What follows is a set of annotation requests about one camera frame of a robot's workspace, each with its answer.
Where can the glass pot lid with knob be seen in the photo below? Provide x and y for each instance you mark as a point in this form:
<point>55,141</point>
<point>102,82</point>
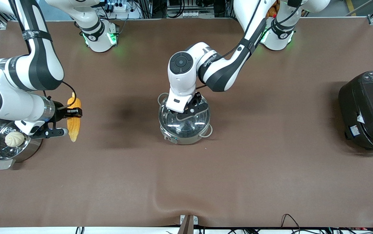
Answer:
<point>173,125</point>

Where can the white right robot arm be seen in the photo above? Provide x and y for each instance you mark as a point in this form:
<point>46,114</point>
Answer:
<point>27,74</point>

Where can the steel pot with glass lid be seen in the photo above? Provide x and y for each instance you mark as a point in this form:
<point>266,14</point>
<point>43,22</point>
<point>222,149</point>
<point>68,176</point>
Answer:
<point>186,140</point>

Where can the pile of orange packs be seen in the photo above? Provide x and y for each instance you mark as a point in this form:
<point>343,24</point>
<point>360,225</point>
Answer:
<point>272,12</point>

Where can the dark equipment rack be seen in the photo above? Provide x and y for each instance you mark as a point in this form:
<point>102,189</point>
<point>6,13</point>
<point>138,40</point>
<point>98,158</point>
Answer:
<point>219,8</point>

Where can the white steamed bun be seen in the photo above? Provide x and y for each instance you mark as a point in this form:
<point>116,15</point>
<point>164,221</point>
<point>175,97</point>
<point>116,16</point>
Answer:
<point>14,139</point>

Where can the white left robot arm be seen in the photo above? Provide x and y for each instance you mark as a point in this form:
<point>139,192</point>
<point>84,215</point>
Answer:
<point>219,71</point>

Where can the black rice cooker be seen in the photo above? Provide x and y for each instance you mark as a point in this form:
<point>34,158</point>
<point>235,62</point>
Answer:
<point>368,120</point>

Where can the yellow corn cob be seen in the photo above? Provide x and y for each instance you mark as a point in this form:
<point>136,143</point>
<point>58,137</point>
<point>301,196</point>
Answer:
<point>73,128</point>

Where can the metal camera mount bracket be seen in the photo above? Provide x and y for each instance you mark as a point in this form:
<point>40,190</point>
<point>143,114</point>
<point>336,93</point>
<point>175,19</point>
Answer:
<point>188,226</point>

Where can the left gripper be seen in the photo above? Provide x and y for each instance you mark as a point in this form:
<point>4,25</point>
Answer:
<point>197,99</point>

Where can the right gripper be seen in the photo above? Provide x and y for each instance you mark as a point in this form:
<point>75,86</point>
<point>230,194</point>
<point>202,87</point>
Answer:
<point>60,113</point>

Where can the brown table mat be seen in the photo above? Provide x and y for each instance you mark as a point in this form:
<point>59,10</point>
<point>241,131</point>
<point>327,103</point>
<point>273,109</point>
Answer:
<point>238,178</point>

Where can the white power strip with plugs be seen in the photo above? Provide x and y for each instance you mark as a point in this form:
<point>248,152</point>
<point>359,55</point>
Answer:
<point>121,8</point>

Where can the stainless steel steamer pot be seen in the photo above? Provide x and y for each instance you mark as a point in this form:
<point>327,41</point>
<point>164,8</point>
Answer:
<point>27,151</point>

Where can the small white power strip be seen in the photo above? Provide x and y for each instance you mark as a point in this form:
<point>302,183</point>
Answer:
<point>191,14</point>

